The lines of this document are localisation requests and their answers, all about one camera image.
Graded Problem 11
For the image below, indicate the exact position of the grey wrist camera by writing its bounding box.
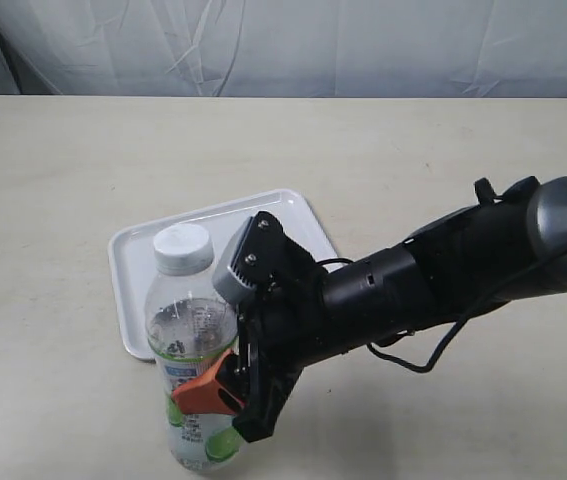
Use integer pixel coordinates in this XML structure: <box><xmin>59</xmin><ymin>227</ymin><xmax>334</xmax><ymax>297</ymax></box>
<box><xmin>212</xmin><ymin>211</ymin><xmax>286</xmax><ymax>306</ymax></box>

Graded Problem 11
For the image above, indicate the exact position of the clear plastic drink bottle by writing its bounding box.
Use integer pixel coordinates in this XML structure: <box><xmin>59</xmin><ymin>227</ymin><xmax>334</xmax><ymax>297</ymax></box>
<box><xmin>144</xmin><ymin>223</ymin><xmax>243</xmax><ymax>475</ymax></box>

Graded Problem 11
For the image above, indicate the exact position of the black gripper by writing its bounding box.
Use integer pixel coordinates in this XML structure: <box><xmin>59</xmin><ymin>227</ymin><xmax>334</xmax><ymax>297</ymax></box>
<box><xmin>171</xmin><ymin>259</ymin><xmax>334</xmax><ymax>444</ymax></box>

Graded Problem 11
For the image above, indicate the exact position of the black cable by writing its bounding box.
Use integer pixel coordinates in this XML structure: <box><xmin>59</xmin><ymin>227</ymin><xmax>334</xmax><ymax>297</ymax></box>
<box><xmin>312</xmin><ymin>239</ymin><xmax>567</xmax><ymax>375</ymax></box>

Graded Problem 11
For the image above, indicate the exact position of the white rectangular tray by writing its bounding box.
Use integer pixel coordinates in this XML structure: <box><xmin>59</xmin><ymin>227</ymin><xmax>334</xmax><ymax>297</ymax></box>
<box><xmin>108</xmin><ymin>189</ymin><xmax>337</xmax><ymax>361</ymax></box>

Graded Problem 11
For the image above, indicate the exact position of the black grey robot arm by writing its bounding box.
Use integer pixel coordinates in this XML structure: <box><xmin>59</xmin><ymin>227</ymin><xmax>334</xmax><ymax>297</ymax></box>
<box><xmin>172</xmin><ymin>176</ymin><xmax>567</xmax><ymax>442</ymax></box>

